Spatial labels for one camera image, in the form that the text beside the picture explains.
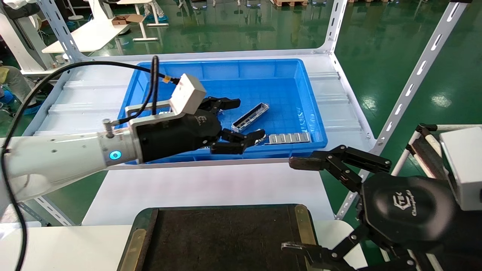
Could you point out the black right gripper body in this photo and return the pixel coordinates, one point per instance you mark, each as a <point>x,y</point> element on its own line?
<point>410,212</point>

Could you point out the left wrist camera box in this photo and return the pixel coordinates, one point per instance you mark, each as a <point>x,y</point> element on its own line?
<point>188,94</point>

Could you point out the white desk with T-legs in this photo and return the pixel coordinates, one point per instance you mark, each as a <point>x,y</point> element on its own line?
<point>141,32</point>

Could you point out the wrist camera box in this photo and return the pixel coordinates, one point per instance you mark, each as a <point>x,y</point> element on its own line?
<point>465,165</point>
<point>188,94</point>

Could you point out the silver metal channel part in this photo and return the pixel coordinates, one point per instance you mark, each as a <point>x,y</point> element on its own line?
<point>250,116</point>

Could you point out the white machine stand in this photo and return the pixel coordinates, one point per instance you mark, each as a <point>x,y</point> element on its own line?
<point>22,41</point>

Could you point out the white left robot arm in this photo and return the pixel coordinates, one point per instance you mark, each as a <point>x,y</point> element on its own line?
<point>56,154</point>

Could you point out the open cardboard box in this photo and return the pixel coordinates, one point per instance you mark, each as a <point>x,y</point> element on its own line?
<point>128,19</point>

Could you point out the grey ribbed metal strip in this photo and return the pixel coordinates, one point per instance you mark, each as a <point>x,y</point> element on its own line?
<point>288,138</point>

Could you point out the white work table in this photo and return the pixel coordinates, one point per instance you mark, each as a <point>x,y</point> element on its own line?
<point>94,35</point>

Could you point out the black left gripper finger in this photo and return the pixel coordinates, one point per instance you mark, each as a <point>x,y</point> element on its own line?
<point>222,103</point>
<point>233,143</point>

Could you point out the black container with brass edges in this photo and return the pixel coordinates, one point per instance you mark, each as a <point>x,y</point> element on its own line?
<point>226,233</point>

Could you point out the blue plastic tray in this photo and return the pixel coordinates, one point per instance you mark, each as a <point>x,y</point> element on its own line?
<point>263,82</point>

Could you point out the silver camera mount bracket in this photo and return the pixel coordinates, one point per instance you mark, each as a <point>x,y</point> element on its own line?
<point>150,119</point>

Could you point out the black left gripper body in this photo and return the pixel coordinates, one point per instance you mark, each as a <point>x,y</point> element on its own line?
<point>177,135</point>

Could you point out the wooden pallet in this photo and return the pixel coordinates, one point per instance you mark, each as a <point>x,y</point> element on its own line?
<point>290,3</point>

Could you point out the small white cup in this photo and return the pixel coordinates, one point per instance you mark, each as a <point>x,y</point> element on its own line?
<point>59,59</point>

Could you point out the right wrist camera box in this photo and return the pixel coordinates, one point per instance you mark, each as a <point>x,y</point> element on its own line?
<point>465,165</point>

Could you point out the person in beige trousers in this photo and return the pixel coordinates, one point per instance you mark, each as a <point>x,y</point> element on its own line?
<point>15,84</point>

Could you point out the white metal shelf rack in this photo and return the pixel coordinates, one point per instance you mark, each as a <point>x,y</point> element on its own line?
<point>86,94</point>

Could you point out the cart with white tubes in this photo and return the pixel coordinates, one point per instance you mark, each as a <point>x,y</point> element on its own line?
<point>427,154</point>

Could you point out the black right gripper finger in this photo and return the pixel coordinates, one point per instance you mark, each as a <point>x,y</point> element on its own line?
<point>312,162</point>
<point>320,259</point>

